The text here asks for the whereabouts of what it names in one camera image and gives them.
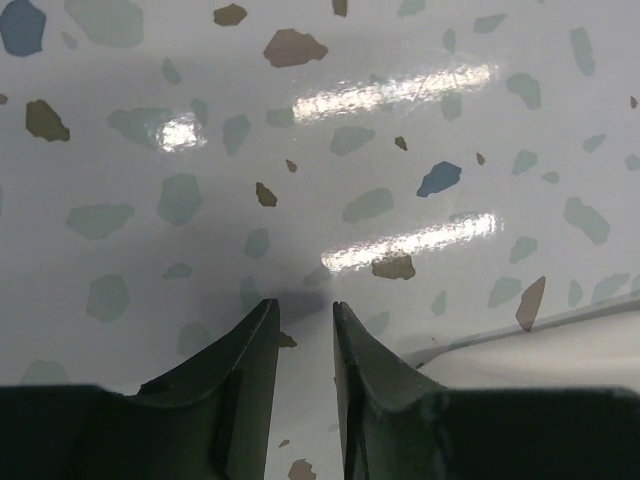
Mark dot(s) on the white t shirt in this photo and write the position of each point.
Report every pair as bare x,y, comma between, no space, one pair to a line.
591,346

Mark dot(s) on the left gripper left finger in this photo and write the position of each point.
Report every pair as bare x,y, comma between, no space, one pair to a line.
207,418

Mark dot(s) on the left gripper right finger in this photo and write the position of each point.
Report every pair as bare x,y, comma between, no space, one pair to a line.
396,423

